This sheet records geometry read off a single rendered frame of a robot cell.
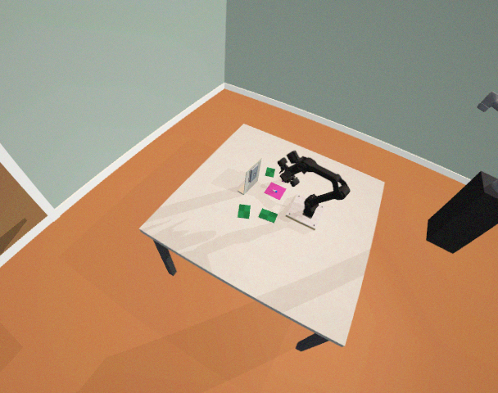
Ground green flat rectangular panel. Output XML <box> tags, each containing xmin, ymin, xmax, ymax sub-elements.
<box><xmin>265</xmin><ymin>167</ymin><xmax>275</xmax><ymax>178</ymax></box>

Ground pink flat square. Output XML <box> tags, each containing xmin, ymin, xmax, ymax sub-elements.
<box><xmin>264</xmin><ymin>182</ymin><xmax>286</xmax><ymax>200</ymax></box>

